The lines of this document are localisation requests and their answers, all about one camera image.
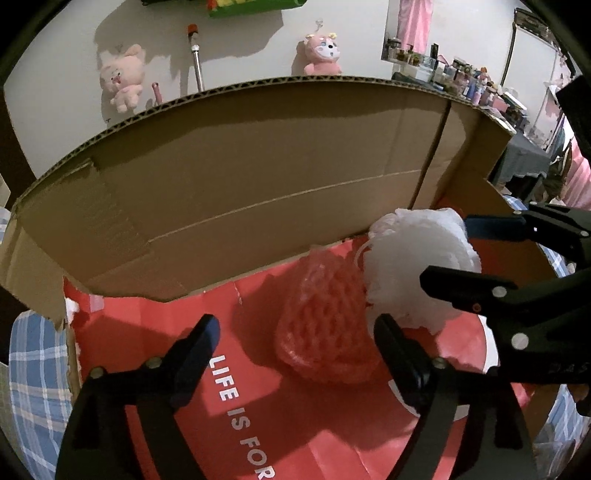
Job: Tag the silver pole red cap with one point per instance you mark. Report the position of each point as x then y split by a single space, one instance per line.
192 36

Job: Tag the blue plaid tablecloth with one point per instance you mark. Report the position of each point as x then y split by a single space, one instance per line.
40 398

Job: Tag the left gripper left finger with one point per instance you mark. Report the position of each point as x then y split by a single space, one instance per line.
97 442

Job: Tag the pink curtain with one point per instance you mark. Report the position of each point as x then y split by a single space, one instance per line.
414 24

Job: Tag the cosmetic bottles cluster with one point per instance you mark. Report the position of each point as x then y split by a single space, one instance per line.
458 78

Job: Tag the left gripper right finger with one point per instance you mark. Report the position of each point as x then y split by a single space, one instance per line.
495 442

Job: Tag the green tote bag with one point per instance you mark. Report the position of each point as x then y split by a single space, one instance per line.
228 8

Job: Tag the white mesh bath pouf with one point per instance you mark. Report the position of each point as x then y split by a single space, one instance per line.
401 246

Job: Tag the light pink bunny plush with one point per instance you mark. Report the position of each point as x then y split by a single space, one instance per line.
122 79

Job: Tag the pink bear plush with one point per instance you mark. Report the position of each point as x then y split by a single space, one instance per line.
322 52

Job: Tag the pink red mesh pouf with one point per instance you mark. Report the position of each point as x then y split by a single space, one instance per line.
322 332

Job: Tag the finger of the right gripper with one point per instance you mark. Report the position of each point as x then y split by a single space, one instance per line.
489 295
565 231

